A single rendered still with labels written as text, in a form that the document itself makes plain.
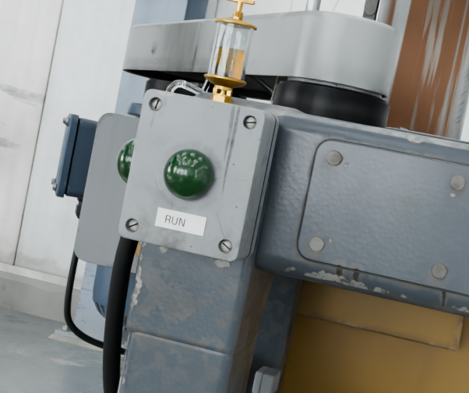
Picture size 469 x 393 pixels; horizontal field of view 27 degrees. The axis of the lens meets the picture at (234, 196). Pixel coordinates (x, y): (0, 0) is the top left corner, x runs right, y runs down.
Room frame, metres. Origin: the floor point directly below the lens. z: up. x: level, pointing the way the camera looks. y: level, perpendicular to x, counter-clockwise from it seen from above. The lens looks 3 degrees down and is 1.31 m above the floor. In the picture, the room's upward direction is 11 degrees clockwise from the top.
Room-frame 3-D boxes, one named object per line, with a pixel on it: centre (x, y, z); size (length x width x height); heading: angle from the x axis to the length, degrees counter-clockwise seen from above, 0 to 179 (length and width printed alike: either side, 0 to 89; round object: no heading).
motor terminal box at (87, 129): (1.11, 0.17, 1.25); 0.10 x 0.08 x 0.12; 12
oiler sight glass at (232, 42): (0.66, 0.02, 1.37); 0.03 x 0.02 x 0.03; 77
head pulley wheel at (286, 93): (0.76, -0.06, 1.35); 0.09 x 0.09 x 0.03
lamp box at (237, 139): (0.59, 0.02, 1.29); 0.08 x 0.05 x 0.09; 77
